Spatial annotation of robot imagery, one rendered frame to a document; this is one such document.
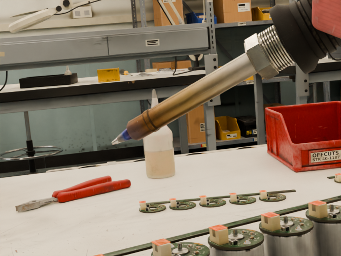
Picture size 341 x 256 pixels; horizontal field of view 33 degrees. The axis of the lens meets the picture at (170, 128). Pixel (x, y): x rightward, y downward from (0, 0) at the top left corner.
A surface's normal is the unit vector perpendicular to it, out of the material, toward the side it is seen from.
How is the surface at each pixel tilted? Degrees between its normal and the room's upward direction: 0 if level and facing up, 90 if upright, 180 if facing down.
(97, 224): 0
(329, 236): 90
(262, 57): 89
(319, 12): 99
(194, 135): 89
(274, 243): 90
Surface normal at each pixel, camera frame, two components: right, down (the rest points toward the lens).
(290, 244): -0.09, 0.15
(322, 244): -0.65, 0.16
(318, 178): -0.08, -0.99
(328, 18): -0.36, 0.32
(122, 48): 0.20, 0.12
